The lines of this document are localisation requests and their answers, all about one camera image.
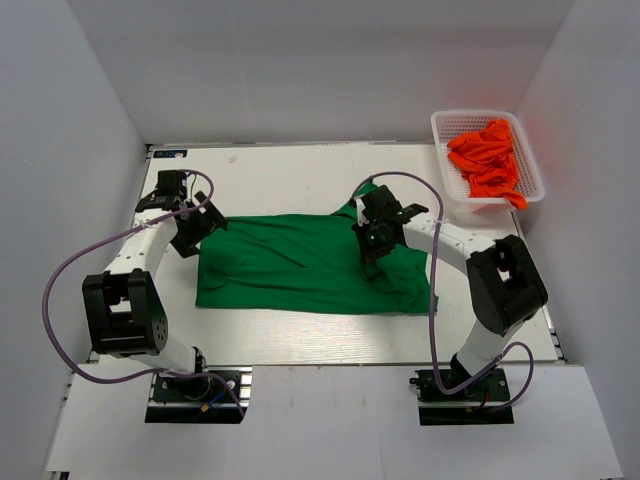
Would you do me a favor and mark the green t shirt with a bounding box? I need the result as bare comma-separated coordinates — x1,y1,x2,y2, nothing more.
195,204,430,315

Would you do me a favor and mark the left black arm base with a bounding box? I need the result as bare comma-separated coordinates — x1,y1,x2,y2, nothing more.
145,367,252,425

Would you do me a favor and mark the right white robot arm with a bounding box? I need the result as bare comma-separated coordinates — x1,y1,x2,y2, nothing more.
351,186,548,399

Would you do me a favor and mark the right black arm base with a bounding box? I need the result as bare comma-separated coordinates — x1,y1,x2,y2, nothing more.
409,368,514,426

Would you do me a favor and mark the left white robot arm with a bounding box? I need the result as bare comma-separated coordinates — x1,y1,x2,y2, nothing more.
82,170,228,399

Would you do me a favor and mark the blue table label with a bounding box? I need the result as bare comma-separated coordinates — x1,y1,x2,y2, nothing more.
152,149,188,159

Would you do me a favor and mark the white plastic basket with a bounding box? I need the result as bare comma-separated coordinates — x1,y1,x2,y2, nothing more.
431,109,545,214

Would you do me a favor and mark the orange t shirt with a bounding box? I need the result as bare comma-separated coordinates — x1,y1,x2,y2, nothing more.
447,119,528,210

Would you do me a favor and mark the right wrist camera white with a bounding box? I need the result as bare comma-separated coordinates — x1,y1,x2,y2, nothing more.
353,196,369,226

